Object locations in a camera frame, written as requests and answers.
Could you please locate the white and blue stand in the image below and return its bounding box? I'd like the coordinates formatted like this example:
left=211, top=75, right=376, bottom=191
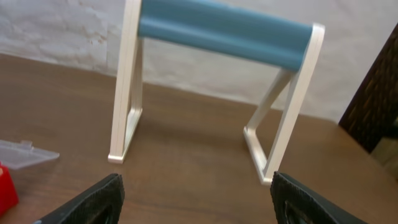
left=108, top=0, right=326, bottom=187

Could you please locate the red and yellow tip box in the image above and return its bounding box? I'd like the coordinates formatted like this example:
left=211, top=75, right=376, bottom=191
left=0, top=139, right=60, bottom=217

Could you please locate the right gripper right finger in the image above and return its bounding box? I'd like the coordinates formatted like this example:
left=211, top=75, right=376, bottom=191
left=269, top=170, right=371, bottom=224

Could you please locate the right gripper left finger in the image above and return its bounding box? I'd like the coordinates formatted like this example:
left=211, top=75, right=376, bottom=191
left=32, top=173, right=126, bottom=224

